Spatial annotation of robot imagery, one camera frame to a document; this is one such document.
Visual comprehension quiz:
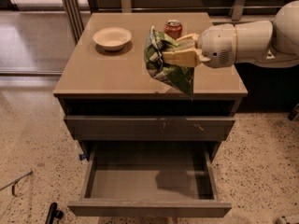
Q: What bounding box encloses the green jalapeno chip bag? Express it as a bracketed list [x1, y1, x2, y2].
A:
[144, 26, 194, 97]

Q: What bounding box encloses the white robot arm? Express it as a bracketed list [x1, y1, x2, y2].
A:
[162, 1, 299, 68]

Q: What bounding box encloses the metal railing frame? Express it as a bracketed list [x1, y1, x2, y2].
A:
[57, 0, 299, 44]

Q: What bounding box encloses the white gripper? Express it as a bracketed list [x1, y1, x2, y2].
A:
[162, 23, 237, 68]

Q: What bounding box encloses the blue tape piece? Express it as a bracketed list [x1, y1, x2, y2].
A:
[78, 154, 86, 161]

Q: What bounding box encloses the black object at bottom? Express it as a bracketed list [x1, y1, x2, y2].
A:
[45, 203, 64, 224]

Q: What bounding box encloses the orange soda can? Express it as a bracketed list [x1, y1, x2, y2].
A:
[164, 20, 182, 39]

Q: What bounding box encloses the closed top drawer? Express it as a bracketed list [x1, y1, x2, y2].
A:
[64, 116, 235, 141]

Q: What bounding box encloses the metal rod on floor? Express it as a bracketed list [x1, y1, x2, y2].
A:
[0, 170, 33, 196]

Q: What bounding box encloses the grey drawer cabinet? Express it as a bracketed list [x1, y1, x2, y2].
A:
[54, 13, 248, 155]

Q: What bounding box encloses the dark object right edge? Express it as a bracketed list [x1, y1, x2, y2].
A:
[288, 104, 299, 121]

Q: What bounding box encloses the white paper bowl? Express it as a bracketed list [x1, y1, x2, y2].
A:
[93, 27, 132, 51]

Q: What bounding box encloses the open middle drawer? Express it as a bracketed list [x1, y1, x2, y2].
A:
[68, 142, 232, 217]

